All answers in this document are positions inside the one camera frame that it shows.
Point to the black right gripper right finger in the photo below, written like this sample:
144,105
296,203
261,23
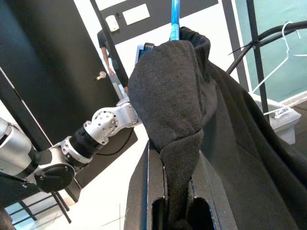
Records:
208,203

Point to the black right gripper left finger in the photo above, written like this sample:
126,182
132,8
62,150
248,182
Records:
141,191

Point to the black printed garment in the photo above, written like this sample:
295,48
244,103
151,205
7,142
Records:
168,95

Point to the blue plastic hanger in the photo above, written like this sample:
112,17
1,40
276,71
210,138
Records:
174,19

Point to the light grey ottoman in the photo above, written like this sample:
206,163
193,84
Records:
285,127

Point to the black clothes rack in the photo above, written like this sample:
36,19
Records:
257,72

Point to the black door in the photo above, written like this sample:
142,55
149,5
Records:
48,48

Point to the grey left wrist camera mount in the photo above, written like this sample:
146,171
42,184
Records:
141,51

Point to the white wall device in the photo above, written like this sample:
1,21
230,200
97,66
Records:
112,23

